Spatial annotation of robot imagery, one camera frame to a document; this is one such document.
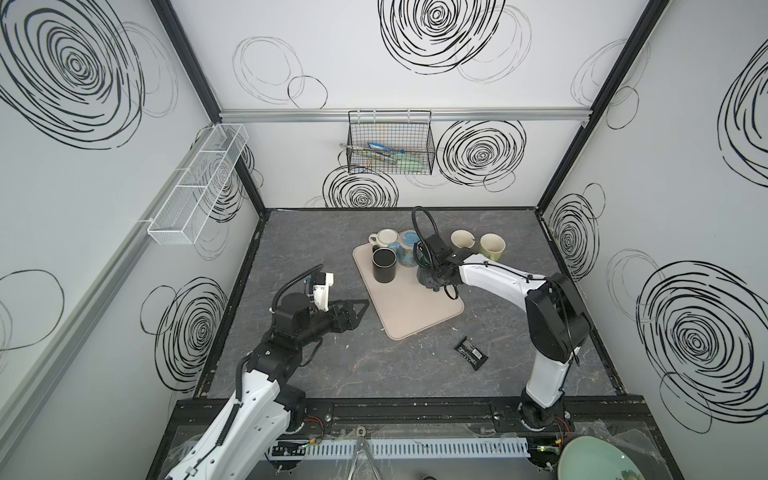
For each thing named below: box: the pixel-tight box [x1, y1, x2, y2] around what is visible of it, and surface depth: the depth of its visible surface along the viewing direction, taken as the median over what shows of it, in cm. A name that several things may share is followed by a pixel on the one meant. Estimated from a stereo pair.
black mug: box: [372, 245, 397, 284], surface depth 98 cm
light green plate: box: [558, 436, 646, 480], surface depth 69 cm
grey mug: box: [450, 228, 476, 249], surface depth 101 cm
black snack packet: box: [454, 336, 489, 371], surface depth 84 cm
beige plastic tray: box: [353, 242, 465, 341], surface depth 94 cm
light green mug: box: [479, 232, 507, 261], surface depth 101 cm
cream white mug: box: [368, 228, 400, 247], surface depth 104 cm
